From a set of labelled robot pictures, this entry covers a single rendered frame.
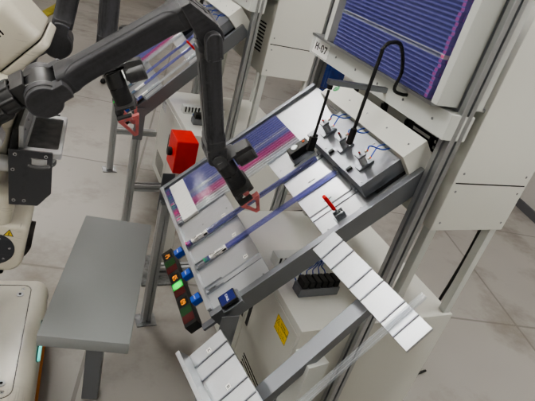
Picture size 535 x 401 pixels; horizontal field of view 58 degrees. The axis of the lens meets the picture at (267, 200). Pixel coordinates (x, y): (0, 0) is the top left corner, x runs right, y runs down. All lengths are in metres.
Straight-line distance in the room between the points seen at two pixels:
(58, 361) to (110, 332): 0.75
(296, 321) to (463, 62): 0.90
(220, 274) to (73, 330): 0.43
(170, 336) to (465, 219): 1.36
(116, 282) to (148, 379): 0.64
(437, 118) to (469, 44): 0.19
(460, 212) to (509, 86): 0.40
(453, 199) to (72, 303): 1.16
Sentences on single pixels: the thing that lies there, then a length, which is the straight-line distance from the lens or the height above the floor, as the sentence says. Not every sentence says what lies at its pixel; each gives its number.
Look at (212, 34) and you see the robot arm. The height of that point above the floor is 1.43.
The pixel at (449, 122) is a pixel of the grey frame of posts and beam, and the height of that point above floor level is 1.36.
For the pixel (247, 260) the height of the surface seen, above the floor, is 0.82.
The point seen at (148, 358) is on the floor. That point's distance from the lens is 2.21.
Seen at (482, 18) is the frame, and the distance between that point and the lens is 1.27.
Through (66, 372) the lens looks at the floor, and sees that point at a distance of 2.15.
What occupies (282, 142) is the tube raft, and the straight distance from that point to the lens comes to 1.71.
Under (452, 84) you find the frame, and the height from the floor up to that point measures 1.45.
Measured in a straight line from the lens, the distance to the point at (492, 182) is 1.61.
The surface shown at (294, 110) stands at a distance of 1.84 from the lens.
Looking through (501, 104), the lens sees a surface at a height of 1.41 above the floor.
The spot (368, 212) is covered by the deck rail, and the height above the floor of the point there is 1.06.
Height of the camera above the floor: 1.64
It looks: 28 degrees down
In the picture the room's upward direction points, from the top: 16 degrees clockwise
